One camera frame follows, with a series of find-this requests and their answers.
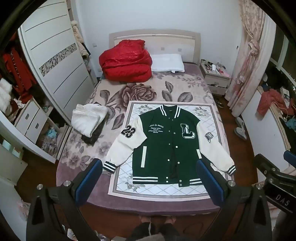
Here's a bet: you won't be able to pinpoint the pink floral curtain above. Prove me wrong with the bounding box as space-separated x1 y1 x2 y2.
224 0 277 118

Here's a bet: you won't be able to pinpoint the beige nightstand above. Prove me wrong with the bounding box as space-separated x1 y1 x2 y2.
199 62 231 96

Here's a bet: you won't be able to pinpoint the white drawer unit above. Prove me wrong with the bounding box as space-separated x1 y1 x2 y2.
14 99 42 144

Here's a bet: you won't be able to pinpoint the green and white varsity jacket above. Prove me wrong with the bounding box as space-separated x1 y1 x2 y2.
102 105 237 188

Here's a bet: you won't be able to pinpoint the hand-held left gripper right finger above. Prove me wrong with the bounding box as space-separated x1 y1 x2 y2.
196 159 272 241

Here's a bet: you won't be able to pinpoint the white pillow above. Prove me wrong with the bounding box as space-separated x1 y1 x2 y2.
150 54 186 73

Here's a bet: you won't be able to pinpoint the bed with floral blanket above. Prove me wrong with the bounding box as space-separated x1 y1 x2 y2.
55 62 228 216

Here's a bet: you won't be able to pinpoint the hanging red clothes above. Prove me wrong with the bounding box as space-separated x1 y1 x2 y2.
0 45 36 105

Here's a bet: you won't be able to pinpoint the white fluffy garment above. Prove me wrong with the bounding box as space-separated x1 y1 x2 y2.
0 78 13 114

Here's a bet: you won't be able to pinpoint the dark shoes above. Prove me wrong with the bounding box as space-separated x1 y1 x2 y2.
212 96 225 108

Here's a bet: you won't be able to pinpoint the beige bed headboard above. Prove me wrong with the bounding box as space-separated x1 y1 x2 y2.
109 29 201 65

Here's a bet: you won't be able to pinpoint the red padded jacket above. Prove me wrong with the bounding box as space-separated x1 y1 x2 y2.
257 88 295 116

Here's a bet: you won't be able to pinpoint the white sliding-door wardrobe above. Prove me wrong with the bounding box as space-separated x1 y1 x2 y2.
0 0 98 164

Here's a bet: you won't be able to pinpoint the pale floral quilted mat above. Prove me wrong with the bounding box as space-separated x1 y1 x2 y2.
108 100 224 202

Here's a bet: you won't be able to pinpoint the red quilt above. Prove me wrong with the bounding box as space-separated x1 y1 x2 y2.
99 39 153 83

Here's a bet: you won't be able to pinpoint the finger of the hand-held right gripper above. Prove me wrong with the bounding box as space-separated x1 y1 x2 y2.
284 150 296 168
254 153 282 181

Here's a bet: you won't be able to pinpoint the folded dark garment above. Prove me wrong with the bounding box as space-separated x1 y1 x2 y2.
81 113 110 146

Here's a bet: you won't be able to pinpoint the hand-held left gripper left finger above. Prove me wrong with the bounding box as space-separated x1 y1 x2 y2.
25 158 103 241

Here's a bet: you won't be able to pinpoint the person's legs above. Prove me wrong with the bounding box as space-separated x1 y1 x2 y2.
126 215 186 241

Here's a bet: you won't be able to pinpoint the folded white garment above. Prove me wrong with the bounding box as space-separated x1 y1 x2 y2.
71 103 109 137

